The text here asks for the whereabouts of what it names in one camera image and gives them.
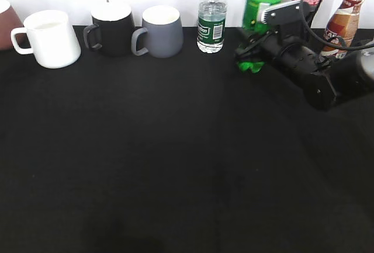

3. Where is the white mug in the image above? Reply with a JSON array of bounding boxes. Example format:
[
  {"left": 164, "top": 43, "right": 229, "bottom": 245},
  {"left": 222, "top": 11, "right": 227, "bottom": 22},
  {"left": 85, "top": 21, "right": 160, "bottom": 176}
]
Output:
[{"left": 11, "top": 10, "right": 81, "bottom": 69}]

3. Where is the brown coffee drink bottle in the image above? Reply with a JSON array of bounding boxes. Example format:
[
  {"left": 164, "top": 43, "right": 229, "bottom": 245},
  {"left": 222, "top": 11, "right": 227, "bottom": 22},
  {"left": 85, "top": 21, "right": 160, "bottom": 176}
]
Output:
[{"left": 323, "top": 0, "right": 365, "bottom": 47}]

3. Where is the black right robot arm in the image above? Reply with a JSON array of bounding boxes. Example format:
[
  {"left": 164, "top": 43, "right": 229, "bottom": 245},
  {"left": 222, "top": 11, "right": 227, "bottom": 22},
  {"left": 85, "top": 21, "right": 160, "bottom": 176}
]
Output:
[{"left": 235, "top": 29, "right": 373, "bottom": 110}]

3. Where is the black mug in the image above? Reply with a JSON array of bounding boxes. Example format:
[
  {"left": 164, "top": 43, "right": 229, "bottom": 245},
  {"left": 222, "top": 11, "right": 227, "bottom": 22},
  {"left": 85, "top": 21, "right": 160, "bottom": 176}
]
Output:
[{"left": 83, "top": 2, "right": 135, "bottom": 57}]

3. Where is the clear water bottle green label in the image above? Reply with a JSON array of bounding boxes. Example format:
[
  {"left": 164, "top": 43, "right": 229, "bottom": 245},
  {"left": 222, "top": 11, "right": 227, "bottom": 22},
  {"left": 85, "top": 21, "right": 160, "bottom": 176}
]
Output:
[{"left": 197, "top": 0, "right": 227, "bottom": 54}]

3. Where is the red-brown mug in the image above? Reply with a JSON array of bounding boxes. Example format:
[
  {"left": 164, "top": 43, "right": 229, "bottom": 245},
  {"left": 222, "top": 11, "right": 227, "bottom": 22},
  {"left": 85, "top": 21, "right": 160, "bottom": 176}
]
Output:
[{"left": 0, "top": 0, "right": 23, "bottom": 51}]

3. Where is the black camera cable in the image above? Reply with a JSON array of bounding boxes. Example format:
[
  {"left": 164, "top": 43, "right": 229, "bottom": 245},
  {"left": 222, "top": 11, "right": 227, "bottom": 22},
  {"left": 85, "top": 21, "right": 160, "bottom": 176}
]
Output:
[{"left": 298, "top": 0, "right": 374, "bottom": 51}]

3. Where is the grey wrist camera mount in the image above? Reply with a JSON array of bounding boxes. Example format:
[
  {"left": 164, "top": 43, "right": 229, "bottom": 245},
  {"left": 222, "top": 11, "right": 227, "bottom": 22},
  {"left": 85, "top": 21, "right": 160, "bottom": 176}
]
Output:
[{"left": 257, "top": 0, "right": 315, "bottom": 41}]

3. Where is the grey mug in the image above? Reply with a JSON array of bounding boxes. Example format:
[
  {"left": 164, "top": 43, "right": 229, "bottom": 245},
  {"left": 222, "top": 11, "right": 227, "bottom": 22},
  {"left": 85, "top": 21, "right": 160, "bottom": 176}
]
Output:
[{"left": 131, "top": 5, "right": 183, "bottom": 58}]

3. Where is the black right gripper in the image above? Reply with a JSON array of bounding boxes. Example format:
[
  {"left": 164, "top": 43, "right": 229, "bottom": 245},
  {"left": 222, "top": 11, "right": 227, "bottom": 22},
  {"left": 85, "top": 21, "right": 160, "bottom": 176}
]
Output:
[{"left": 234, "top": 27, "right": 338, "bottom": 110}]

